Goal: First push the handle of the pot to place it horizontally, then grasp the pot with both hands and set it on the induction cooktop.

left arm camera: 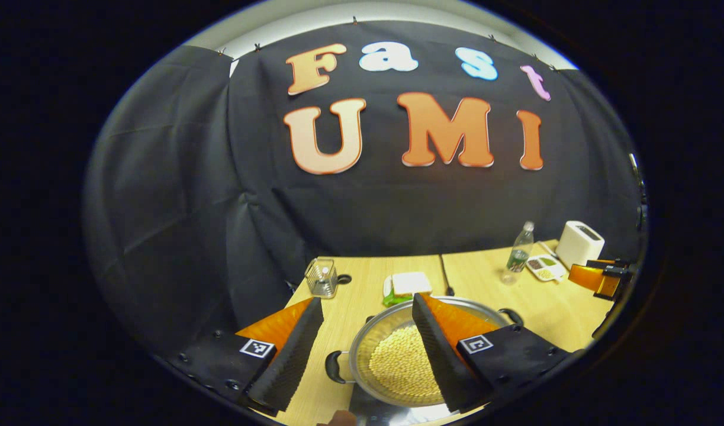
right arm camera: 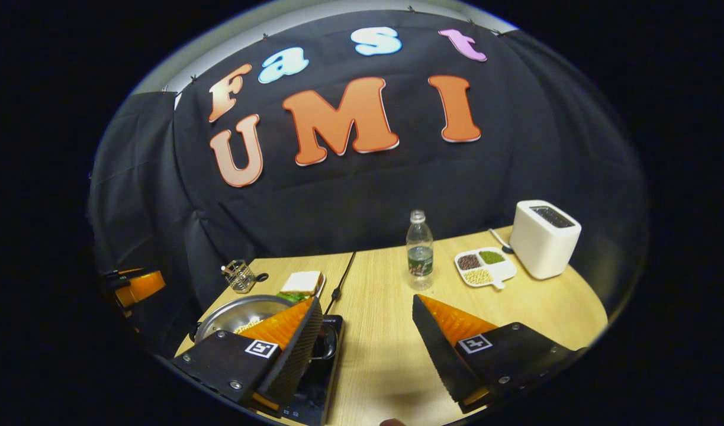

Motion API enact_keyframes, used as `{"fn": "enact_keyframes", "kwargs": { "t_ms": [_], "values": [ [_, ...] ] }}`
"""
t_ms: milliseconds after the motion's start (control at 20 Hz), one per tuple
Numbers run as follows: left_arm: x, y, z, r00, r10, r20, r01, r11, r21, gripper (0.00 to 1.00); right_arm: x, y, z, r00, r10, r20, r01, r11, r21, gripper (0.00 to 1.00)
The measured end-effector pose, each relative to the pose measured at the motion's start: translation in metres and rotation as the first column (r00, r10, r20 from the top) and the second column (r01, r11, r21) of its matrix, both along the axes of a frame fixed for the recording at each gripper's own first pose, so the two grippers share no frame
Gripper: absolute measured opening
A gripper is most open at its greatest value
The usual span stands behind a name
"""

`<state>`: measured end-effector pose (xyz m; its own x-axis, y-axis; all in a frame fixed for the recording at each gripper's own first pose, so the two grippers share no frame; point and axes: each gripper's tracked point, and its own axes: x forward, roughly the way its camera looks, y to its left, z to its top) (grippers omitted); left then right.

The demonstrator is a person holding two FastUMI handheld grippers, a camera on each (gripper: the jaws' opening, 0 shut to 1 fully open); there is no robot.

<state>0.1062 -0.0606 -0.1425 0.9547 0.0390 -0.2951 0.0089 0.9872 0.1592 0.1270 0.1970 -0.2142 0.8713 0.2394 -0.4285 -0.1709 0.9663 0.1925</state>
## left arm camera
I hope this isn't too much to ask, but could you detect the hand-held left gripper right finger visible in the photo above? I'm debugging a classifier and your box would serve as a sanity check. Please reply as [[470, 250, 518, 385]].
[[412, 293, 575, 414]]

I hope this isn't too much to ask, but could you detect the clear plastic water bottle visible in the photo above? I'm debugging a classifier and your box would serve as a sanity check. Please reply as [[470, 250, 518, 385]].
[[503, 221, 535, 285]]

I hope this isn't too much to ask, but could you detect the black backdrop cloth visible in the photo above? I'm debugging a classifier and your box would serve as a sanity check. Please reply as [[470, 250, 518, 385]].
[[82, 21, 646, 356]]

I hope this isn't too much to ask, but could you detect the black induction cooktop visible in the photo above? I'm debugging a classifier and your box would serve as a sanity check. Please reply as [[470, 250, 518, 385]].
[[349, 385, 487, 425]]

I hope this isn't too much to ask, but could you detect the wire mesh holder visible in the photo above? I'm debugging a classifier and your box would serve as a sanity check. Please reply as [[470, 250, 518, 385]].
[[304, 258, 339, 298]]

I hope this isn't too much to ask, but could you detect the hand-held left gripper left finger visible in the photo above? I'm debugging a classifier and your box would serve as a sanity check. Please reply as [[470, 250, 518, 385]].
[[166, 297, 325, 415]]

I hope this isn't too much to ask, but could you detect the large heap of yellow soybeans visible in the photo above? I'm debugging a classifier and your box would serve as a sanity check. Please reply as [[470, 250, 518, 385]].
[[369, 325, 445, 398]]

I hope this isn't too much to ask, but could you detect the steel pot with black handles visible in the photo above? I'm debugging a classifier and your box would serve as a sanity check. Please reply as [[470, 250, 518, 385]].
[[325, 296, 523, 408]]

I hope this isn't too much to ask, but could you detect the white toaster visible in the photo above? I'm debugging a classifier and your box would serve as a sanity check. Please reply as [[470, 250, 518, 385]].
[[555, 221, 606, 270]]

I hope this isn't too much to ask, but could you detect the black power cable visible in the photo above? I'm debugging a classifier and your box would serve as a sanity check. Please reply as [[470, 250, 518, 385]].
[[439, 254, 455, 296]]

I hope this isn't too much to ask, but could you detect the white divided dish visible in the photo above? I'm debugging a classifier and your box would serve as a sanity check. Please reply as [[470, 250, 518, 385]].
[[526, 254, 567, 282]]

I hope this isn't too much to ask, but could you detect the toast sandwich with lettuce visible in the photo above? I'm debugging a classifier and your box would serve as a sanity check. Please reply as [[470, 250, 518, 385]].
[[392, 272, 432, 296]]

